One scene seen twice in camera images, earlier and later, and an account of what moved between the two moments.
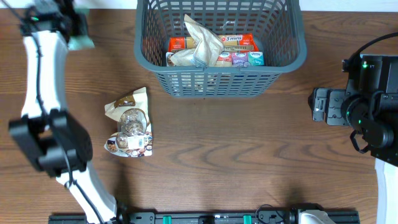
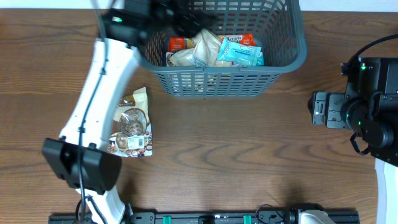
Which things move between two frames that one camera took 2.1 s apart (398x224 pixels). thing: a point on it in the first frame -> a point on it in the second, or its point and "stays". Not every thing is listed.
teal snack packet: x=82 y=40 -> x=239 y=53
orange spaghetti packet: x=230 y=42 stays
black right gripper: x=336 y=98 stays
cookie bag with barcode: x=134 y=136 stays
